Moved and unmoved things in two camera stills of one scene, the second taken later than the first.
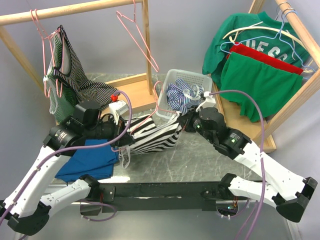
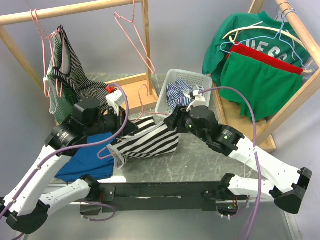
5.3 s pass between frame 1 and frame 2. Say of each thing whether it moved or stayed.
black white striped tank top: moved
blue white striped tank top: stayed
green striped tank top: stayed
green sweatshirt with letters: stayed
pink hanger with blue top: moved
